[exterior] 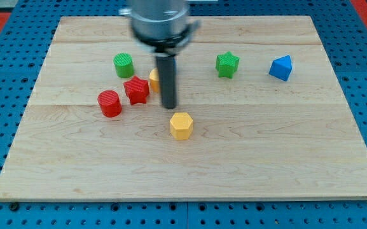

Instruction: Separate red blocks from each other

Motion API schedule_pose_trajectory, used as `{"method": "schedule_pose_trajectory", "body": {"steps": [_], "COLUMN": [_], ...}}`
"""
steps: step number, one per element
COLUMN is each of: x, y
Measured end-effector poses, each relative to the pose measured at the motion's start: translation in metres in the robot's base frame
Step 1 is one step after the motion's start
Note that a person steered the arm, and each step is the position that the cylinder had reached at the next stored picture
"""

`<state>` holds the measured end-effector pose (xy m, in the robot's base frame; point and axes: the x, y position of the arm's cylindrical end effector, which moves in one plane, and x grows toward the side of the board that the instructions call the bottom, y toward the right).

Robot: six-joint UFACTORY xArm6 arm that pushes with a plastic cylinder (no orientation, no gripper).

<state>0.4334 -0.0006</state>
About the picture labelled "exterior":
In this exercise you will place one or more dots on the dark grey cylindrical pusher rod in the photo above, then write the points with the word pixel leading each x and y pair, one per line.
pixel 166 66

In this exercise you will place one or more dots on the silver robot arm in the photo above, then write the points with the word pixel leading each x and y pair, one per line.
pixel 164 29

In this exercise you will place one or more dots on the yellow block behind rod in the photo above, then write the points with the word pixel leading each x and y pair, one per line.
pixel 154 80

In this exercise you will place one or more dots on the red star block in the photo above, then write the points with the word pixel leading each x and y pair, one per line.
pixel 136 90

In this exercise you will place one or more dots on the green cylinder block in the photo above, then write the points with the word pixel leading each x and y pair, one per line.
pixel 123 64

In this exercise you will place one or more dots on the green star block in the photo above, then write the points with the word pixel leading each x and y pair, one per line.
pixel 227 65

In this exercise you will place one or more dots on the yellow hexagon block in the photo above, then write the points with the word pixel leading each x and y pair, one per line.
pixel 181 126

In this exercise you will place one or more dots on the red cylinder block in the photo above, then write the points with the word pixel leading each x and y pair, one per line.
pixel 109 103

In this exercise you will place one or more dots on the light wooden board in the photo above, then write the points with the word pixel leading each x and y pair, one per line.
pixel 255 137

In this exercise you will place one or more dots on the blue pentagon block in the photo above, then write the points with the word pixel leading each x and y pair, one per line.
pixel 281 68

